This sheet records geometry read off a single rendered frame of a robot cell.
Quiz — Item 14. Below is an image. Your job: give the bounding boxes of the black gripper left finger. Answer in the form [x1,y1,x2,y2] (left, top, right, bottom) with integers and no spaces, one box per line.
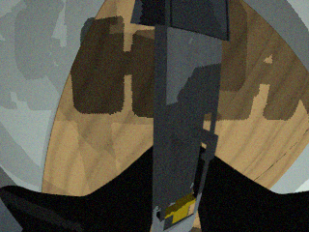
[0,144,154,232]

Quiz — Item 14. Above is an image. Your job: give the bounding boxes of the wooden board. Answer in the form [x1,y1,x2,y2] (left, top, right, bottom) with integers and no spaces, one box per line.
[42,0,309,196]

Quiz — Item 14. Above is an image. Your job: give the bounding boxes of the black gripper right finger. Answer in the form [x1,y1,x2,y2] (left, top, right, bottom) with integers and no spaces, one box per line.
[197,155,309,232]

